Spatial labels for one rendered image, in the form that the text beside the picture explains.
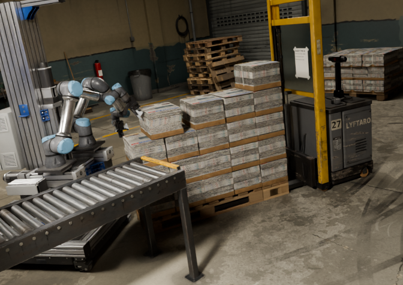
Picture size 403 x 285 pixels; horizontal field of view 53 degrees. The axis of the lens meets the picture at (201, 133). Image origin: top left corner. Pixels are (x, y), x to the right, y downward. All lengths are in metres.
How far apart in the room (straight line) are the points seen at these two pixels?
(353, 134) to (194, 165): 1.62
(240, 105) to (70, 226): 1.92
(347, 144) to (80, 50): 7.55
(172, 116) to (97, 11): 7.52
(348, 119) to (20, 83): 2.91
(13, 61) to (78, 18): 7.11
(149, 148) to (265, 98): 1.15
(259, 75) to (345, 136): 1.06
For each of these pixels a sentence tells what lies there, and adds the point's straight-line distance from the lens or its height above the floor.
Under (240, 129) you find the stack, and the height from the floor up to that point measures 0.74.
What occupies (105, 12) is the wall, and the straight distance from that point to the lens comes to 10.78.
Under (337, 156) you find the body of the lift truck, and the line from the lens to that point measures 4.14.
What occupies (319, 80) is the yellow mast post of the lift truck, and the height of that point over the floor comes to 1.08.
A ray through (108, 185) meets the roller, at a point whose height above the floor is 0.79.
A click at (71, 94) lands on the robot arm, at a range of 3.09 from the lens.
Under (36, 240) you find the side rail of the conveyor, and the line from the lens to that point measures 2.28.
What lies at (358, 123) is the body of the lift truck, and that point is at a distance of 4.22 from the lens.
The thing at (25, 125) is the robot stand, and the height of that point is 1.12.
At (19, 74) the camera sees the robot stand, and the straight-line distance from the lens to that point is 3.39.
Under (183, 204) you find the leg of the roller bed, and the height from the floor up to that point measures 0.57.
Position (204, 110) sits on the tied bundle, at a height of 0.98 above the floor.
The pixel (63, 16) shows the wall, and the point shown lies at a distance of 10.29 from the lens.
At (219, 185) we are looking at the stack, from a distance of 3.71.
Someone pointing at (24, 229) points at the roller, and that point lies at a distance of 2.35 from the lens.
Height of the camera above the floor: 1.70
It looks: 15 degrees down
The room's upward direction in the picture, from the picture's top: 7 degrees counter-clockwise
